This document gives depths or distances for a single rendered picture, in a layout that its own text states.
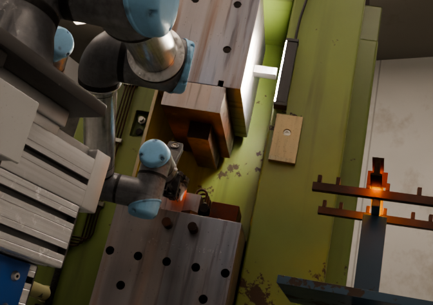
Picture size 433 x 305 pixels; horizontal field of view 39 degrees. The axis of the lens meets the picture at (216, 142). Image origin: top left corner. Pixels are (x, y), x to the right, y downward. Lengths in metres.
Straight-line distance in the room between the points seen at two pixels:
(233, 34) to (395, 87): 4.28
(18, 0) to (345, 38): 1.56
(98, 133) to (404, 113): 4.90
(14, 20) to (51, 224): 0.27
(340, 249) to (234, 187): 0.47
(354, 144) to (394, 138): 3.47
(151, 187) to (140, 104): 0.70
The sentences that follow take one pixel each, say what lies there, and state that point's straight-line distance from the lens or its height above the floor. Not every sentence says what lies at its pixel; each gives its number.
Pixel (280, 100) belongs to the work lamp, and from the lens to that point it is 2.08.
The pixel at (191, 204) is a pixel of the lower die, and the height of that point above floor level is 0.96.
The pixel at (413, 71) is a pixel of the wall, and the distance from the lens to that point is 6.30.
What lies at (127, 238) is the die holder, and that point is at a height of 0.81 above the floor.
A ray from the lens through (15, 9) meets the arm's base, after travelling 0.85.
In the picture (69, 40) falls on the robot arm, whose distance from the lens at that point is 1.48.
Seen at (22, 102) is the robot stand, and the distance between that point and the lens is 0.65.
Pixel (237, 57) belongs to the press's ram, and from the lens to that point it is 2.05.
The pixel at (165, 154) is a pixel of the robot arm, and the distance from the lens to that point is 1.52.
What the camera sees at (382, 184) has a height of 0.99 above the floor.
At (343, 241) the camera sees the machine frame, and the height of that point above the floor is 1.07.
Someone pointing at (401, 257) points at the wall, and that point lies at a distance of 5.62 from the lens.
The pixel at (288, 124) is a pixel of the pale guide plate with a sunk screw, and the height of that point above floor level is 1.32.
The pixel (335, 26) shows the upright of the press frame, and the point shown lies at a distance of 2.27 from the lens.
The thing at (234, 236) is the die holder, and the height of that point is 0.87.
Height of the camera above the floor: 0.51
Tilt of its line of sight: 20 degrees up
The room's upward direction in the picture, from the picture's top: 13 degrees clockwise
